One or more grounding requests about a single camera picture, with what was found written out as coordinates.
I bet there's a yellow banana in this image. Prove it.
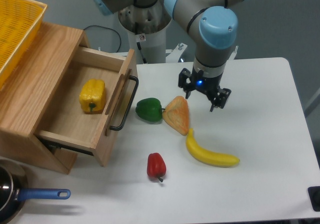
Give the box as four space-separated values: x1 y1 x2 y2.
185 128 240 167

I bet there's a yellow plastic basket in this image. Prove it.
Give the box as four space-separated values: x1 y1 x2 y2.
0 0 48 86

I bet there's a wooden top drawer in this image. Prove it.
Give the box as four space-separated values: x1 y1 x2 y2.
35 47 139 166

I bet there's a green bell pepper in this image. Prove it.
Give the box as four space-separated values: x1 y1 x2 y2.
135 97 165 124

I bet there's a blue handled frying pan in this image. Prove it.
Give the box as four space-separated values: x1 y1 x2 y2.
0 159 71 223

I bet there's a black cable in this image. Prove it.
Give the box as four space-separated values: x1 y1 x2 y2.
82 25 122 53

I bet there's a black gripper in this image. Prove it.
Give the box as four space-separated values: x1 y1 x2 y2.
178 62 232 112

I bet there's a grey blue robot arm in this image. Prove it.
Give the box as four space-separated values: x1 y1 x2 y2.
93 0 246 108

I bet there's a black corner device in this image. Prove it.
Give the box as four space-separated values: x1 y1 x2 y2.
308 186 320 212

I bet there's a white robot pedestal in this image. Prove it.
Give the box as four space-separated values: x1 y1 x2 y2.
118 0 172 64

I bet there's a yellow bell pepper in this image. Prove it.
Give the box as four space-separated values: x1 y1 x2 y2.
79 79 106 113

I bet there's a wooden drawer cabinet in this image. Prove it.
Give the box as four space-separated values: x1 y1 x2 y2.
0 22 89 174

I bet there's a white metal bracket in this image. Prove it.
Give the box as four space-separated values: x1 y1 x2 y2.
164 43 239 63

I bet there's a red bell pepper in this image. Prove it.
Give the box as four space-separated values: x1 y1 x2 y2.
146 152 167 182

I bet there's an orange sandwich toy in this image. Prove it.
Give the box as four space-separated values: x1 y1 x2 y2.
162 96 190 136

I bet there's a black drawer handle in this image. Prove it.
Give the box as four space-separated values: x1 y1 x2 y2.
109 75 140 131

